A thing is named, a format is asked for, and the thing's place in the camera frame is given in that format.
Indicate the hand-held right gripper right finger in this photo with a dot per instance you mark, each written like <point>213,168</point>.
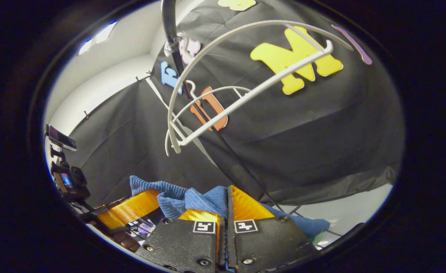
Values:
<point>268,242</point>

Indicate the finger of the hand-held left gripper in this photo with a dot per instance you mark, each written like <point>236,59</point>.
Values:
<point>132,208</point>

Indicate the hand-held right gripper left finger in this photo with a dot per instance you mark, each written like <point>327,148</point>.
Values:
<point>185,246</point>

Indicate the white clothes hanger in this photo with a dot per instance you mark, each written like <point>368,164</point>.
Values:
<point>215,88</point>
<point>245,98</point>

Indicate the black backdrop cloth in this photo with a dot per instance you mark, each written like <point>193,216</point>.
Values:
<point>321,132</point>

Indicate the ceiling light panel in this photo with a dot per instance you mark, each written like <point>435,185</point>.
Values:
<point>97,38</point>

